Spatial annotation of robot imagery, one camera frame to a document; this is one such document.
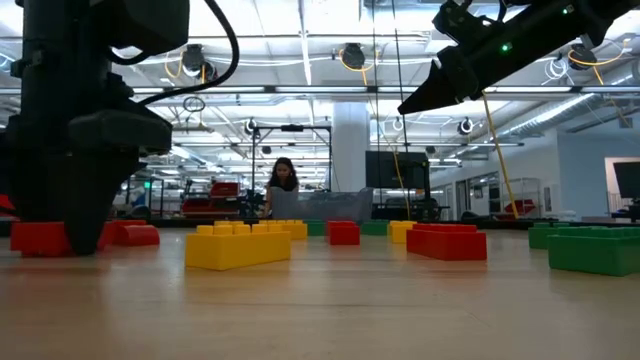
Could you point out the yellow toy brick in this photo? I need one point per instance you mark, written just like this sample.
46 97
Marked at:
295 231
235 252
399 232

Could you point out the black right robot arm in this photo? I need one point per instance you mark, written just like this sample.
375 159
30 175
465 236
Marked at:
590 20

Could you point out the red tool cart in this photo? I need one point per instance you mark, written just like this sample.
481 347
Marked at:
225 190

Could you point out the silver ventilation duct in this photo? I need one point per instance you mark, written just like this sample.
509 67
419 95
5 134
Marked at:
550 117

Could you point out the black aluminium table frame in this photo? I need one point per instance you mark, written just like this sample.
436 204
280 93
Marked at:
200 222

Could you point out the clear plastic bin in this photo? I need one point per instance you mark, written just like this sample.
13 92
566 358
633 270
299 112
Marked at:
325 205

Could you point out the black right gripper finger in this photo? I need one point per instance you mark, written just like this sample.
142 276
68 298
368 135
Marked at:
432 82
462 82

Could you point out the long ceiling light strip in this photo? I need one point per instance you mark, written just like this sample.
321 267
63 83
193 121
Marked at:
320 89

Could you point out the person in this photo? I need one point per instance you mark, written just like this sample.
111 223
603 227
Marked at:
282 175

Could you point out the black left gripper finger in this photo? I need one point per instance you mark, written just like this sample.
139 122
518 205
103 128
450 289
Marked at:
100 190
40 170

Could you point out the black monitor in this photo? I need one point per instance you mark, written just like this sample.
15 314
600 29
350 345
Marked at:
627 180
395 170

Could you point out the red equipment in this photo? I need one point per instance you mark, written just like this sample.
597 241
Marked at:
5 205
520 206

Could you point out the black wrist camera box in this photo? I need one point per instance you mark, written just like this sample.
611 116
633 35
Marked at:
465 22
150 25

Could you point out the white pillar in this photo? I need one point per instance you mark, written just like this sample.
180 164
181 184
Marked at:
350 150

